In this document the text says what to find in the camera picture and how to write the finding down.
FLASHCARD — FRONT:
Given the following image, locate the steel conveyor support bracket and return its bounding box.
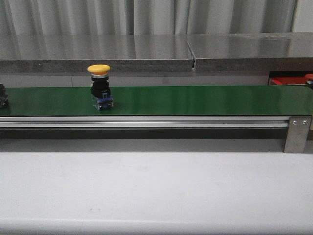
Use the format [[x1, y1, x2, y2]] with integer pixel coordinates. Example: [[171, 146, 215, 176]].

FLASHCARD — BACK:
[[284, 116, 312, 153]]

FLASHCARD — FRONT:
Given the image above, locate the grey stone countertop shelf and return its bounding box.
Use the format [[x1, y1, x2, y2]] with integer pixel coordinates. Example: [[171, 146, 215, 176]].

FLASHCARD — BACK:
[[0, 32, 313, 73]]

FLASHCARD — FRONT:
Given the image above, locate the red plastic tray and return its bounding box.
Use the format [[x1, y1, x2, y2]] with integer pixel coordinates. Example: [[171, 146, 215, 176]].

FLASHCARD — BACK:
[[268, 76, 307, 85]]

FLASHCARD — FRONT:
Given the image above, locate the green conveyor belt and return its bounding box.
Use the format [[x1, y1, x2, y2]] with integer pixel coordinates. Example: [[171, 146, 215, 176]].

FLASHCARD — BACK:
[[0, 86, 313, 116]]

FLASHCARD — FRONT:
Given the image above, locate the red mushroom push button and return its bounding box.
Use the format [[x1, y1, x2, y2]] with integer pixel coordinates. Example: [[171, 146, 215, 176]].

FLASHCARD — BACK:
[[305, 73, 313, 87], [0, 84, 9, 108]]

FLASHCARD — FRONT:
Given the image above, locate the grey pleated curtain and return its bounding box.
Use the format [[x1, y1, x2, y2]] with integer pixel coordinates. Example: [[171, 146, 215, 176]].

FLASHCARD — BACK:
[[0, 0, 297, 36]]

